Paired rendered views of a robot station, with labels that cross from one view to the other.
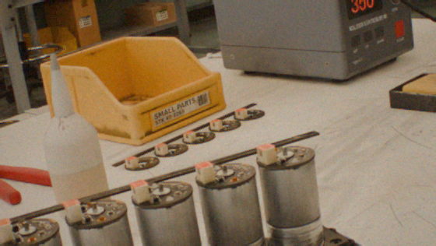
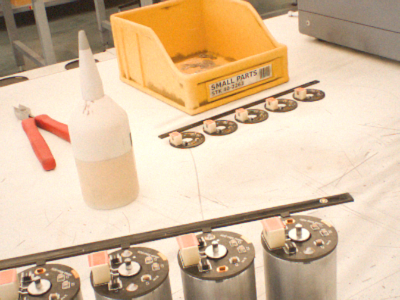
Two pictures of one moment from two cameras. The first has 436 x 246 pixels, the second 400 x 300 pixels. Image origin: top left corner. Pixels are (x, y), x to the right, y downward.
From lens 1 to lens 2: 0.14 m
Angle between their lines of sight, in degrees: 15
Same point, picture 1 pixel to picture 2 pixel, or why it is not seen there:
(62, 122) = (88, 107)
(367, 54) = not seen: outside the picture
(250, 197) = (240, 291)
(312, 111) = (375, 102)
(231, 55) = (307, 21)
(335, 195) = (375, 233)
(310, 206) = not seen: outside the picture
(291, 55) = (366, 32)
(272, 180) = (275, 268)
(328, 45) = not seen: outside the picture
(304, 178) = (316, 274)
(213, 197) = (193, 286)
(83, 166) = (107, 155)
